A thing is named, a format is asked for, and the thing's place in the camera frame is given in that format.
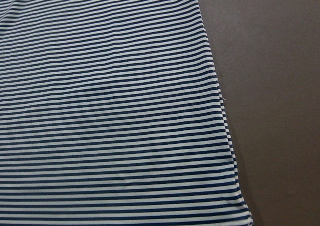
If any navy white striped polo shirt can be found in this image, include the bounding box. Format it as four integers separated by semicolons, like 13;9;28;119
0;0;253;225

